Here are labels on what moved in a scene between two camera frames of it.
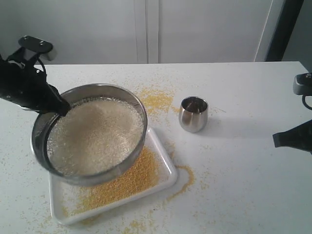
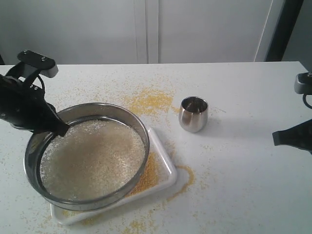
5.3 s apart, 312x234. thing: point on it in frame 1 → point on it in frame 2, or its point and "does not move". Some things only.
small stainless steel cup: [193, 114] does not move
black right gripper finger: [300, 136] does not move
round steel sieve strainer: [39, 143] → [98, 160]
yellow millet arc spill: [185, 188] does not move
